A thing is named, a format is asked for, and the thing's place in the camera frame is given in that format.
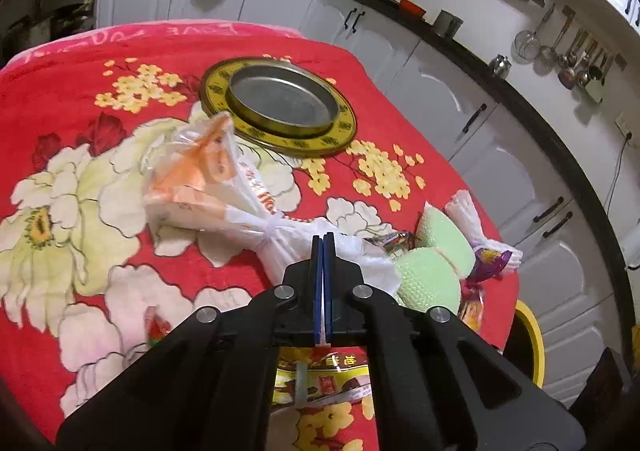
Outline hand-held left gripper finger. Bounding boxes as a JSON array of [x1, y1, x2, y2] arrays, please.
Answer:
[[322, 232, 587, 451], [55, 235, 325, 451]]

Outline white and orange plastic bag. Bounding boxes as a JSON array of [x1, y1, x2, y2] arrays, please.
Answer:
[[142, 111, 401, 297]]

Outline dark candy wrapper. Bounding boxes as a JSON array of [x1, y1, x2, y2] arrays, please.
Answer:
[[370, 231, 416, 259]]

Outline red and yellow foil wrapper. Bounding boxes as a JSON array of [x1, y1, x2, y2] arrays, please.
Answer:
[[272, 346, 373, 412]]

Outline orange snack wrapper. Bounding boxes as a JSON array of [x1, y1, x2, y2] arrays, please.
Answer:
[[457, 291, 486, 332]]

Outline purple snack wrapper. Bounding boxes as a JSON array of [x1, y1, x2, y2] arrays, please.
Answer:
[[470, 248, 513, 284]]

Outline small red wrapper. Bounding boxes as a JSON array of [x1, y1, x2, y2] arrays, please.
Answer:
[[145, 306, 173, 347]]

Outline round yellow-rimmed metal tray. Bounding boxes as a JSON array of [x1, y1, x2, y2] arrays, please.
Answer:
[[199, 57, 359, 156]]

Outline row of white cabinet doors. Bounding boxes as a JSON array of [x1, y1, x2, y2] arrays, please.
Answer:
[[95, 0, 626, 407]]

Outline black kitchen countertop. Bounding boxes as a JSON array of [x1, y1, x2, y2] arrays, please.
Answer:
[[97, 0, 633, 277]]

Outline metal cup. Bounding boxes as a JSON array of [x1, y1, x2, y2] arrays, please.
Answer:
[[432, 9, 463, 39]]

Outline red floral blanket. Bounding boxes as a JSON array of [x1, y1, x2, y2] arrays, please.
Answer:
[[0, 20, 521, 451]]

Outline metal strainer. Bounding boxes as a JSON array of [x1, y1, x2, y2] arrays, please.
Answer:
[[515, 6, 556, 64]]

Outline row of hanging metal utensils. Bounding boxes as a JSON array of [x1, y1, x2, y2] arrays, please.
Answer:
[[539, 6, 617, 104]]

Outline black power cable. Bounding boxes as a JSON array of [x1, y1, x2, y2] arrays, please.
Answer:
[[605, 133, 632, 212]]

